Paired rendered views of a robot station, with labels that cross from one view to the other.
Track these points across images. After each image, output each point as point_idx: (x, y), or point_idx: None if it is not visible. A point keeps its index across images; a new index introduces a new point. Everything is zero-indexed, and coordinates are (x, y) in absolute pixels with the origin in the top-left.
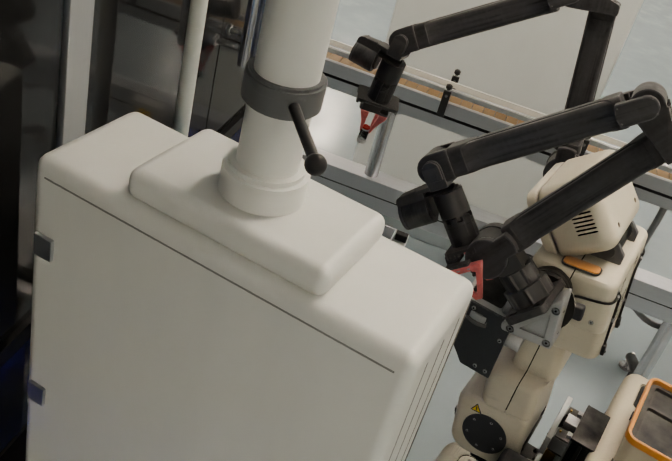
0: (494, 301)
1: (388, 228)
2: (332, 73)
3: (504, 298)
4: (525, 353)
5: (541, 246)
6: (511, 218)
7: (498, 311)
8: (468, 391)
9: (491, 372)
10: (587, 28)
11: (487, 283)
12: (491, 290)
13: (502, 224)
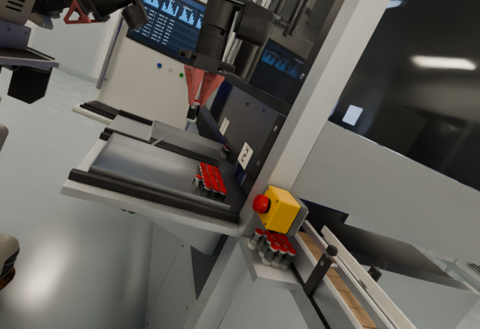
0: (30, 53)
1: (100, 168)
2: None
3: (18, 50)
4: None
5: None
6: None
7: (29, 50)
8: (4, 125)
9: (1, 96)
10: None
11: (31, 57)
12: (29, 55)
13: None
